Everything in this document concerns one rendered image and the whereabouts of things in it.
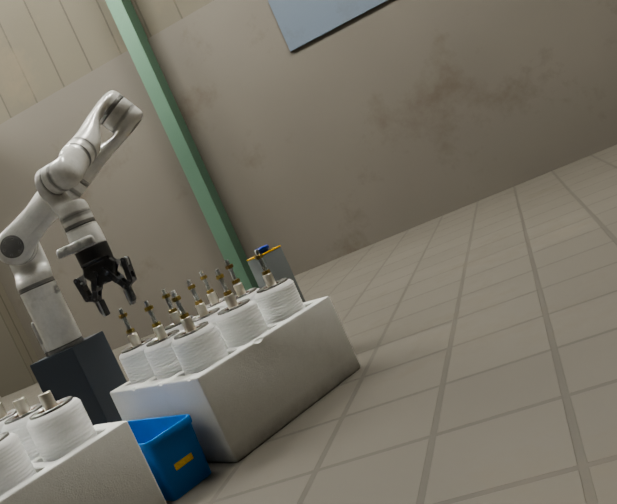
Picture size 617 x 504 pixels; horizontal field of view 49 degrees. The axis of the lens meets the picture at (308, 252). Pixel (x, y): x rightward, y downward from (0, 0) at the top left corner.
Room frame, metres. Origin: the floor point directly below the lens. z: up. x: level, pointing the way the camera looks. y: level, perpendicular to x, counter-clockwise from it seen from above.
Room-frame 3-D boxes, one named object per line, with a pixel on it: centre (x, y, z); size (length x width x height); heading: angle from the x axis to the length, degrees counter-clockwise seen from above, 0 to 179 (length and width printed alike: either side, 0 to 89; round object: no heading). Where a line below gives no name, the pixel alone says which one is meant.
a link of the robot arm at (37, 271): (1.75, 0.67, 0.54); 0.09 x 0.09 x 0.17; 9
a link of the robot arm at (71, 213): (1.54, 0.45, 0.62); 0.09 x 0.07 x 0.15; 62
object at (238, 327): (1.44, 0.19, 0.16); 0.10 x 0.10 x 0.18
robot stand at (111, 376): (1.75, 0.67, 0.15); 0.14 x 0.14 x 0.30; 71
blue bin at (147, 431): (1.34, 0.47, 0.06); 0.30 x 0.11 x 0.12; 44
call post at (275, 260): (1.78, 0.11, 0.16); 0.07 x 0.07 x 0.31; 42
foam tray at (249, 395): (1.53, 0.27, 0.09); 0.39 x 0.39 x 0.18; 42
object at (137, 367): (1.54, 0.44, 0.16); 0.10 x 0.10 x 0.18
